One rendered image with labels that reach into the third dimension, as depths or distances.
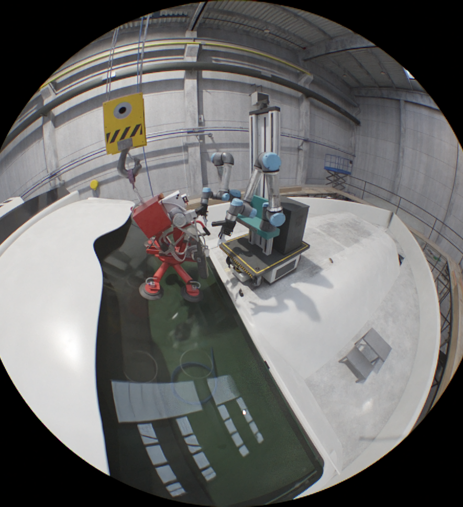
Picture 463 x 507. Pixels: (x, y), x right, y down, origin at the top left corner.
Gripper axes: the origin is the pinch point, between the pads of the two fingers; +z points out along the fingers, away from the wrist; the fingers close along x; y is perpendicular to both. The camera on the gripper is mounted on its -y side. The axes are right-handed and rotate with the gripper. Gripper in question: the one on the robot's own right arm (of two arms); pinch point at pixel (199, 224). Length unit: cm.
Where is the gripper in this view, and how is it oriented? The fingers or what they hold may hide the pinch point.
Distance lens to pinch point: 154.6
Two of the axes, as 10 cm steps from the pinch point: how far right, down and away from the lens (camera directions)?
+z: -2.0, 9.5, 2.6
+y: 3.9, -1.6, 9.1
